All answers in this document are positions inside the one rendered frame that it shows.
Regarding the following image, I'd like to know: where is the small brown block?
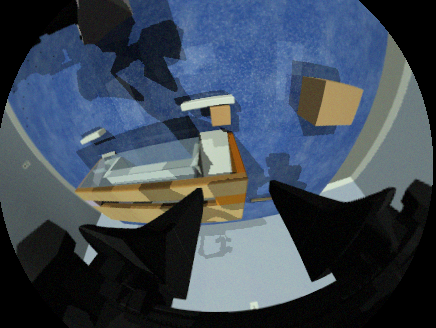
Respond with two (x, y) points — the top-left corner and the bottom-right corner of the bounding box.
(210, 104), (231, 127)
(296, 76), (364, 127)

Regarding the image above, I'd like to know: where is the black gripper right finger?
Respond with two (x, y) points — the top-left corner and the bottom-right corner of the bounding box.
(269, 180), (397, 282)

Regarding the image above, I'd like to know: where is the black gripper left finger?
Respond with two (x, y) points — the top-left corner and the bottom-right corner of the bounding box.
(78, 188), (203, 300)

